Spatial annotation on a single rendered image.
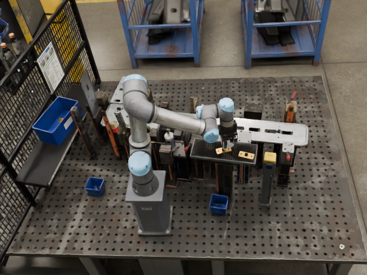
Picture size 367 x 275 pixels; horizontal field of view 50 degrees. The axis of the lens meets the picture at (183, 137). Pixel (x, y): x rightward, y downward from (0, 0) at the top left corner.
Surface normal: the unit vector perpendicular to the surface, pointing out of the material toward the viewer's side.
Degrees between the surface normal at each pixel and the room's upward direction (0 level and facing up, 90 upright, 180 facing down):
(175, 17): 5
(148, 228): 89
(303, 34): 0
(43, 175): 0
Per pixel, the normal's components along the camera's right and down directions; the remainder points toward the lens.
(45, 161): -0.09, -0.66
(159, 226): -0.07, 0.75
